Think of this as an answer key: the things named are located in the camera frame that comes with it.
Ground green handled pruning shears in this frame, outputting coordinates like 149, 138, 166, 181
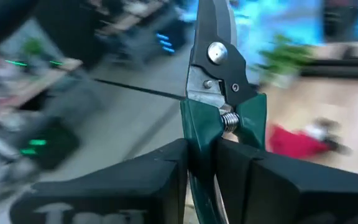
180, 0, 267, 224

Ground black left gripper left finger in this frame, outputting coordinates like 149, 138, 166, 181
9, 138, 188, 224

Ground black device with green lights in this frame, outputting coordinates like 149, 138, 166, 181
16, 123, 81, 170

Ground black aluminium table frame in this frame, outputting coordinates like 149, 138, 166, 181
300, 57, 358, 78

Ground red gardening gloves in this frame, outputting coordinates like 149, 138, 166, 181
265, 117, 352, 160

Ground green plant in white pot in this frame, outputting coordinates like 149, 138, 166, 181
258, 33, 315, 90

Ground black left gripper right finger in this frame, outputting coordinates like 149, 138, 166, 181
214, 138, 358, 224

